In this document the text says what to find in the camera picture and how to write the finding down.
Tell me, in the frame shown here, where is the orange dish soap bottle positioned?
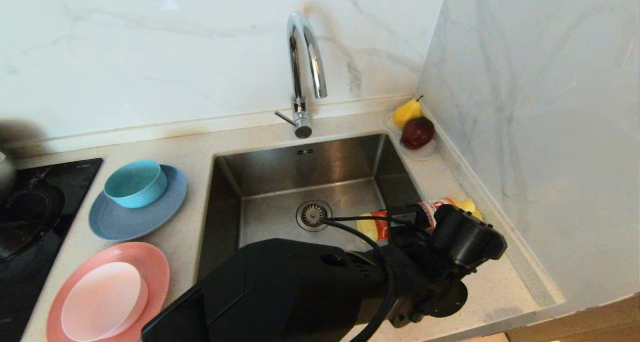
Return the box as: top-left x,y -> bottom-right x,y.
356,198 -> 476,242

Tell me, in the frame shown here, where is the stainless steel sink basin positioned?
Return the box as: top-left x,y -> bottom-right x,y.
196,133 -> 437,282

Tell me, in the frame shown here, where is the small white dish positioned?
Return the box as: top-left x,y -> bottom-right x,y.
384,111 -> 438,161

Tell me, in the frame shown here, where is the dark red apple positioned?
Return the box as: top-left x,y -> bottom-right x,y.
400,116 -> 435,150

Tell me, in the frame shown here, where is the round metal drain strainer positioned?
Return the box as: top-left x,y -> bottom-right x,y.
296,200 -> 333,232

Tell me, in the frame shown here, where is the yellow pear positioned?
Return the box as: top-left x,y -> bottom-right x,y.
393,96 -> 424,130

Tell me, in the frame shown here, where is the chrome gooseneck faucet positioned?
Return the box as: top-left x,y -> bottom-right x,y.
274,12 -> 329,139

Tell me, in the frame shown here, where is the pink plate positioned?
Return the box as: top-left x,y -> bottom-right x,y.
46,242 -> 171,342

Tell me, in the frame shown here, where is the teal bowl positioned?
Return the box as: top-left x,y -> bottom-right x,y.
103,160 -> 168,209

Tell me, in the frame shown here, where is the blue plate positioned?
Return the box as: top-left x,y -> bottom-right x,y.
88,164 -> 188,241

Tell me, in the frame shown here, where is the pale pink bowl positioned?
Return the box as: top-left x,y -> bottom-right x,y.
61,261 -> 149,341

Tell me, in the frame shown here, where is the black glass cooktop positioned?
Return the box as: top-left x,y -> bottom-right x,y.
0,158 -> 104,342

